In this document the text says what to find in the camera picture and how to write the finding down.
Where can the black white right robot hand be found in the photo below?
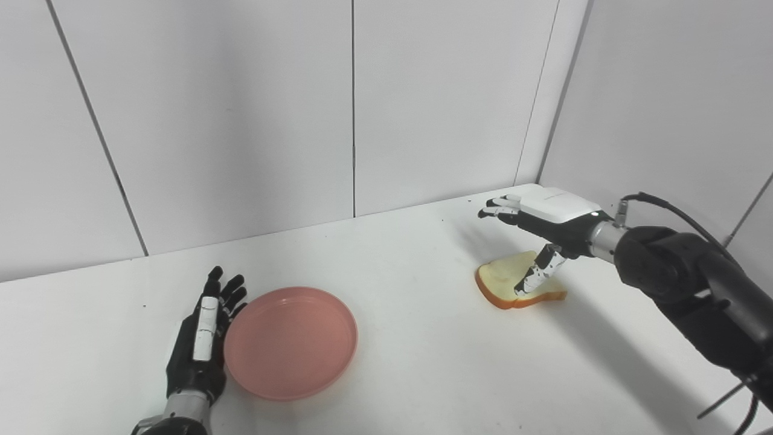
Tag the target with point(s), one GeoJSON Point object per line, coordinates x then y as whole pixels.
{"type": "Point", "coordinates": [561, 226]}

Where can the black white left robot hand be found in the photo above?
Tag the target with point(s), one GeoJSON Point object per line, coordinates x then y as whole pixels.
{"type": "Point", "coordinates": [193, 374]}

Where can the slice of white bread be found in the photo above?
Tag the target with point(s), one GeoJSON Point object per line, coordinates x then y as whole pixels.
{"type": "Point", "coordinates": [501, 278]}

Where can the pink round plate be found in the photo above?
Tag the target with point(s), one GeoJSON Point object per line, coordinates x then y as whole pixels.
{"type": "Point", "coordinates": [290, 341]}

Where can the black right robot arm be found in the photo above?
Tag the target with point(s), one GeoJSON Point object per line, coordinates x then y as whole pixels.
{"type": "Point", "coordinates": [688, 278]}

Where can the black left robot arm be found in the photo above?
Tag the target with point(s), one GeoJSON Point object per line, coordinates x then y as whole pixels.
{"type": "Point", "coordinates": [184, 411]}

